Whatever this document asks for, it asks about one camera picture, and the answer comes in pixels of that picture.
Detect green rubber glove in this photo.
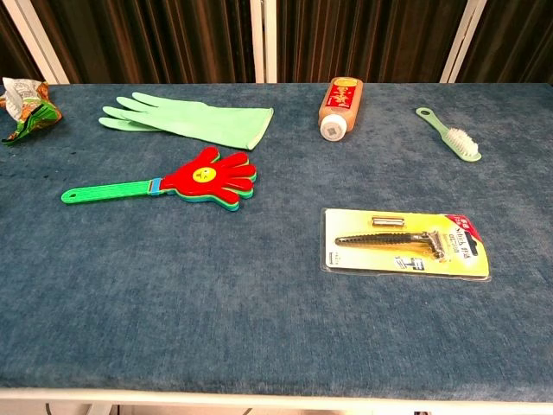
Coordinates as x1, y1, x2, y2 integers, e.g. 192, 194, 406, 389
98, 92, 275, 151

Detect crumpled green snack bag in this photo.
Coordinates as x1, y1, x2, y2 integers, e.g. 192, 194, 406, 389
0, 76, 63, 147

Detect green brush with white bristles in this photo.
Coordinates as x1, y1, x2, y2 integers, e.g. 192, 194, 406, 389
415, 106, 483, 163

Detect razor in yellow blister pack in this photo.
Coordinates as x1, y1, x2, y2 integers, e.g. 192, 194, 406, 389
320, 207, 493, 283

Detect red hand clapper toy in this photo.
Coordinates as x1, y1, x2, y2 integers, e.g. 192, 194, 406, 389
60, 145, 257, 213

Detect white frame post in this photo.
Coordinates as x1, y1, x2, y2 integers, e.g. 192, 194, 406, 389
0, 0, 70, 85
250, 0, 278, 84
439, 0, 488, 84

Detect brown bottle with red label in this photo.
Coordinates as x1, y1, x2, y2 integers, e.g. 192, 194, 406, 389
318, 76, 365, 142

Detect dark brown curtain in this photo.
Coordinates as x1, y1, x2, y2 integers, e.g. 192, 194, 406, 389
0, 0, 553, 86

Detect blue table cloth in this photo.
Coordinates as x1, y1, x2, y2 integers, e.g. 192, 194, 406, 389
0, 82, 553, 390

